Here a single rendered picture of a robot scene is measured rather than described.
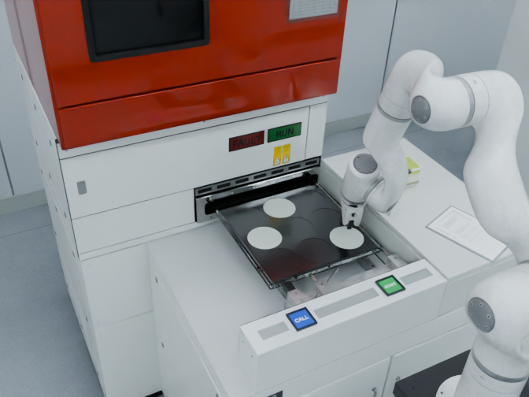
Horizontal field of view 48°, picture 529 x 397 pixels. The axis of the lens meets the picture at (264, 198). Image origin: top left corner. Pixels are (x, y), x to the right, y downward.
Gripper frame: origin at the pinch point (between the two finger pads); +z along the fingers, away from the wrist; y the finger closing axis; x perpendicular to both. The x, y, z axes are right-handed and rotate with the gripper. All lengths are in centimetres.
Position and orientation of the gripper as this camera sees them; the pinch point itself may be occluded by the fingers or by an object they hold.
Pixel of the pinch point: (345, 219)
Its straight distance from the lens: 178.2
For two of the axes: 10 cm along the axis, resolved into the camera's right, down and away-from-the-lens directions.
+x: -10.0, -0.2, -0.3
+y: 0.0, -8.8, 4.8
